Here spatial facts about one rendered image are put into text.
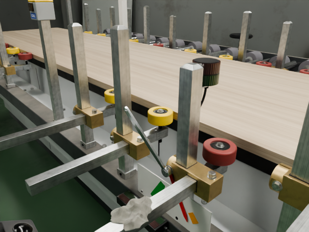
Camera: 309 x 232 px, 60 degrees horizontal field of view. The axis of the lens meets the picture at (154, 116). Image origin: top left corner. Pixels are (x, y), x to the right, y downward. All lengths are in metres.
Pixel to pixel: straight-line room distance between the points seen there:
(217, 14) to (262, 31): 0.83
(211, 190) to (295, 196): 0.18
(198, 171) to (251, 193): 0.26
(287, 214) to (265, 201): 0.31
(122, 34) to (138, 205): 0.42
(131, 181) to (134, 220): 0.38
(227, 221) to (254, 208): 0.09
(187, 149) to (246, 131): 0.22
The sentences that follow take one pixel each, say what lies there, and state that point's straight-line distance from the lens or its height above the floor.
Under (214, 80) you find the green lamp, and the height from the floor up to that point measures 1.07.
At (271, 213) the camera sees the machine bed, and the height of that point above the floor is 0.69.
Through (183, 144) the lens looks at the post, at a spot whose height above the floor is 0.93.
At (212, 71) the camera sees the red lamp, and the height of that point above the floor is 1.09.
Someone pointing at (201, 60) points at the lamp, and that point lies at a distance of 0.58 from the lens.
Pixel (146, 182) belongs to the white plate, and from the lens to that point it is 0.78.
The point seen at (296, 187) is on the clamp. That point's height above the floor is 0.96.
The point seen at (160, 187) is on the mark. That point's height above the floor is 0.77.
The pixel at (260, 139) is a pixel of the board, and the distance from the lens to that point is 0.74.
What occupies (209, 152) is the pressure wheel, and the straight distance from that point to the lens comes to 0.64.
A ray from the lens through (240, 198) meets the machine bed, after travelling 0.88.
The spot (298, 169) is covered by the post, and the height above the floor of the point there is 0.99.
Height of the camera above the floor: 1.23
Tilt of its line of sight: 24 degrees down
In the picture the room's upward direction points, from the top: straight up
